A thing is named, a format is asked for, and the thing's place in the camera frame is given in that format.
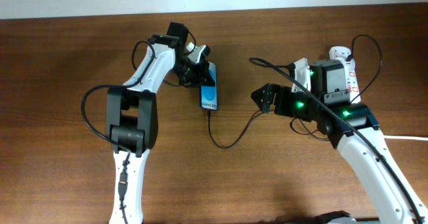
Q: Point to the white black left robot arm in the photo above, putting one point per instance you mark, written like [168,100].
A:
[132,116]

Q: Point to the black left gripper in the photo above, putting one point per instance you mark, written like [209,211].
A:
[199,79]

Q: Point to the white power strip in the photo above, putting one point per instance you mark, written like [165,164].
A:
[341,53]

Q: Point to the blue Galaxy smartphone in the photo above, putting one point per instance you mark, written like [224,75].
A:
[208,94]

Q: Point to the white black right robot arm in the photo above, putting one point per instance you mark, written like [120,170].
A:
[352,129]

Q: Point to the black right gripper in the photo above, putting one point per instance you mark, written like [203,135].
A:
[285,98]

